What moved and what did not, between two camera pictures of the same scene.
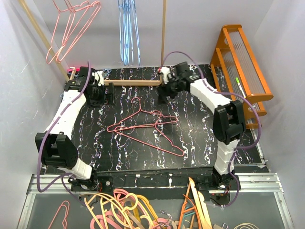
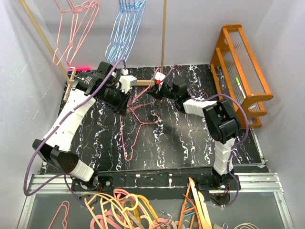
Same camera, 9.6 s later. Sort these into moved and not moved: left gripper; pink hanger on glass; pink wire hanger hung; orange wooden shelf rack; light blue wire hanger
Moved: light blue wire hanger; pink wire hanger hung; left gripper
Not moved: orange wooden shelf rack; pink hanger on glass
